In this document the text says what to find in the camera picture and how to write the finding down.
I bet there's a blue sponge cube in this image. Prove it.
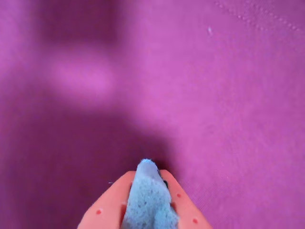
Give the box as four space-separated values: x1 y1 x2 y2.
121 158 181 229

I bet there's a maroon cloth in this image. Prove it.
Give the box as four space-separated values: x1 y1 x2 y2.
0 0 305 229

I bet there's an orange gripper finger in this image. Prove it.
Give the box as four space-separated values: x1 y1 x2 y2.
159 169 214 229
77 170 137 229

